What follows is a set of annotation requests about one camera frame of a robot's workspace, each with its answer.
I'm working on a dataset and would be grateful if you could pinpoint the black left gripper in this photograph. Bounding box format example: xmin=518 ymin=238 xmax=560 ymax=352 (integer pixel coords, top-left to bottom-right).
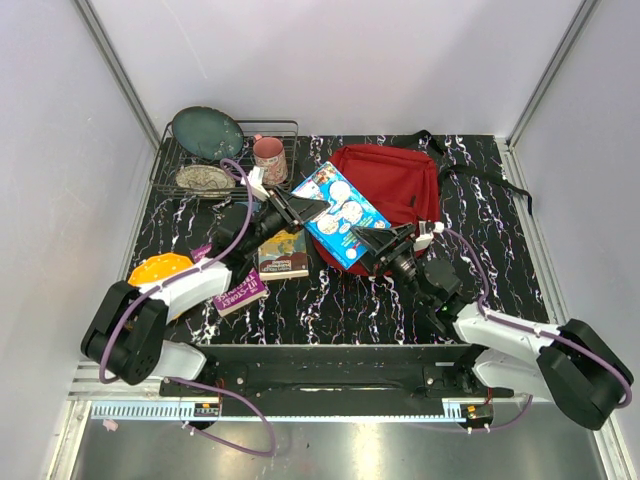
xmin=242 ymin=185 xmax=329 ymax=256

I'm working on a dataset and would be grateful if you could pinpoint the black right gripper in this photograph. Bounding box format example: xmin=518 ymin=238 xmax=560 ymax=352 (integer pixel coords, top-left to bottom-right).
xmin=347 ymin=222 xmax=431 ymax=306

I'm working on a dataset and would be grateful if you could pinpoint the blue comic book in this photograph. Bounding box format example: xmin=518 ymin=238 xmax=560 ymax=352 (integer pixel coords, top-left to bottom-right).
xmin=293 ymin=161 xmax=391 ymax=269

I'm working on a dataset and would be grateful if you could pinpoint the yellow paperback book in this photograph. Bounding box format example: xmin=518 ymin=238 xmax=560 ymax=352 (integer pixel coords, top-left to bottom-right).
xmin=258 ymin=230 xmax=309 ymax=282

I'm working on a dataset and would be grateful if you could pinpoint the red student backpack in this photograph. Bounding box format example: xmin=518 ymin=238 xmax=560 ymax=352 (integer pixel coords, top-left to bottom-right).
xmin=310 ymin=130 xmax=534 ymax=277

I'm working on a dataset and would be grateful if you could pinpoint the purple treehouse book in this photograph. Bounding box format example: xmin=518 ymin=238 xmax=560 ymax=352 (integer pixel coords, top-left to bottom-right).
xmin=201 ymin=269 xmax=269 ymax=317

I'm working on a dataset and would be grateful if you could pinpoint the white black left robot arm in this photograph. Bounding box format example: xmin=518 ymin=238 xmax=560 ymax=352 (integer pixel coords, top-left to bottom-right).
xmin=81 ymin=187 xmax=330 ymax=385

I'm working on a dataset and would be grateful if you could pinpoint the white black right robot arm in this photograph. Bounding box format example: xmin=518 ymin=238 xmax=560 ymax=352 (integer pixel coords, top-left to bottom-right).
xmin=351 ymin=221 xmax=634 ymax=430

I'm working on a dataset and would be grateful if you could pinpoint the pink cartoon mug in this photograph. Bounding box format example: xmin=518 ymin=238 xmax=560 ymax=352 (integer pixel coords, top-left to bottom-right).
xmin=253 ymin=134 xmax=288 ymax=185

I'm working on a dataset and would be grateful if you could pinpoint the speckled beige small plate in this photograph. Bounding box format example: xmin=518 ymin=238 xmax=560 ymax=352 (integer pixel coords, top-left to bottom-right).
xmin=175 ymin=165 xmax=236 ymax=197

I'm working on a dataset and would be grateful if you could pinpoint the teal ceramic plate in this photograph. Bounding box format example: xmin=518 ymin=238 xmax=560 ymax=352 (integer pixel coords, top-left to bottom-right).
xmin=171 ymin=106 xmax=244 ymax=161

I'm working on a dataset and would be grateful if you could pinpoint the orange plastic plate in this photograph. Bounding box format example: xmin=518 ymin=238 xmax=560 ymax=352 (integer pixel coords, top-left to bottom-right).
xmin=127 ymin=252 xmax=194 ymax=287

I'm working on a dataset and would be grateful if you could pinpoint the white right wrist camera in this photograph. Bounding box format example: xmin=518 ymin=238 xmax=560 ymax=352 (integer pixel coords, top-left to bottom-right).
xmin=414 ymin=221 xmax=445 ymax=252

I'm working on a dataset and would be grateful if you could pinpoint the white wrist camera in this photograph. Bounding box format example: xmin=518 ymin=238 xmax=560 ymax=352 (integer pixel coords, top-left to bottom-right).
xmin=248 ymin=166 xmax=270 ymax=202
xmin=414 ymin=221 xmax=445 ymax=252

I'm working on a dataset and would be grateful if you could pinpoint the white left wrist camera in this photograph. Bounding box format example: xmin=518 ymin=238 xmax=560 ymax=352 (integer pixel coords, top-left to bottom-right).
xmin=248 ymin=166 xmax=270 ymax=202

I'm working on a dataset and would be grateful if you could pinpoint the dark wire dish rack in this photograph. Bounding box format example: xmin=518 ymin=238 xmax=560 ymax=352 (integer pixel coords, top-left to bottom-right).
xmin=150 ymin=119 xmax=300 ymax=201

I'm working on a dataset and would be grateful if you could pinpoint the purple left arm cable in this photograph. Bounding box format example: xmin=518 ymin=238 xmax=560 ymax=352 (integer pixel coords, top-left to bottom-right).
xmin=97 ymin=158 xmax=277 ymax=457

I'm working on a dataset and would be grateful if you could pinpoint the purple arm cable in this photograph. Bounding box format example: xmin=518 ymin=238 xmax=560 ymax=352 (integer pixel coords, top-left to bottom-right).
xmin=97 ymin=158 xmax=277 ymax=457
xmin=434 ymin=227 xmax=634 ymax=434

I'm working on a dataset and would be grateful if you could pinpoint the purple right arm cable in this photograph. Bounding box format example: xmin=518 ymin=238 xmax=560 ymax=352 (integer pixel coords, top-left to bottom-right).
xmin=434 ymin=227 xmax=634 ymax=434

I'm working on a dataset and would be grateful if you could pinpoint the aluminium frame rail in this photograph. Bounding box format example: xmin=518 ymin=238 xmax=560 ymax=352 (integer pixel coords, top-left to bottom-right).
xmin=71 ymin=361 xmax=487 ymax=399

